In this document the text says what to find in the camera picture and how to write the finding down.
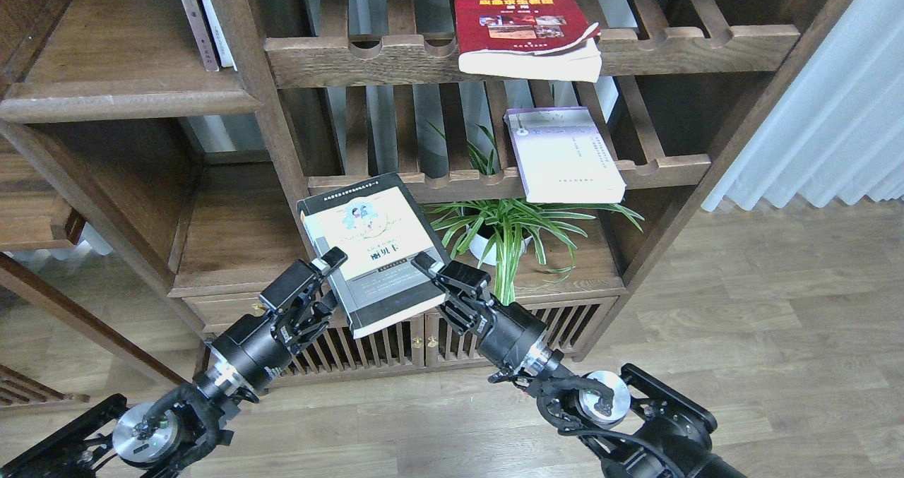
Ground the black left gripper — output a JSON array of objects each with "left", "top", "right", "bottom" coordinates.
[{"left": 206, "top": 247, "right": 347, "bottom": 394}]

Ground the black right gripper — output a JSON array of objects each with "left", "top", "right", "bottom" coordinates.
[{"left": 411, "top": 252, "right": 566, "bottom": 383}]

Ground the black yellow-green cover book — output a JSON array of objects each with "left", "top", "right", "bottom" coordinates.
[{"left": 297, "top": 173, "right": 450, "bottom": 339}]

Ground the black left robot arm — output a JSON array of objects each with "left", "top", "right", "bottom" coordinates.
[{"left": 2, "top": 247, "right": 347, "bottom": 477}]

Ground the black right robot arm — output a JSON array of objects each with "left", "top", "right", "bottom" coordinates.
[{"left": 412, "top": 252, "right": 740, "bottom": 477}]

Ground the white plant pot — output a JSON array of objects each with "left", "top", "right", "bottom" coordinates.
[{"left": 468, "top": 226, "right": 533, "bottom": 269}]

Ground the green spider plant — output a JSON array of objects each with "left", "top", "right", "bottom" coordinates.
[{"left": 422, "top": 121, "right": 644, "bottom": 306}]

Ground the pale lavender cover book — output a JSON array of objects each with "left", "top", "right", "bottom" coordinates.
[{"left": 504, "top": 106, "right": 626, "bottom": 204}]

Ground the dark wooden bookshelf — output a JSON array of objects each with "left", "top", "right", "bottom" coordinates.
[{"left": 2, "top": 0, "right": 852, "bottom": 359}]

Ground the white spine upright book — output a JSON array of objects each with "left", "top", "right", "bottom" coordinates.
[{"left": 201, "top": 0, "right": 234, "bottom": 67}]

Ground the red cover book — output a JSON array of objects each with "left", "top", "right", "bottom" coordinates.
[{"left": 454, "top": 0, "right": 602, "bottom": 83}]

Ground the white pleated curtain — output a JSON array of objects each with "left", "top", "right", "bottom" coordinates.
[{"left": 701, "top": 0, "right": 903, "bottom": 211}]

